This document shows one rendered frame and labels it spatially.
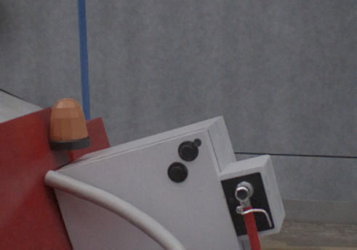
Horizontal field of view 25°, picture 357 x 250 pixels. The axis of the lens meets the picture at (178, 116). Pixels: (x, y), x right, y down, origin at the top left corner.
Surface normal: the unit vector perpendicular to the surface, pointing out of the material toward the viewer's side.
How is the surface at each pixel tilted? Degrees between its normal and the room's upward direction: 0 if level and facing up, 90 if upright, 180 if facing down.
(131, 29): 90
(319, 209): 90
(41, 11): 90
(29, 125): 70
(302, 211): 90
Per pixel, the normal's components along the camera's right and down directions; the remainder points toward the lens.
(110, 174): -0.21, 0.13
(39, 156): 0.92, -0.31
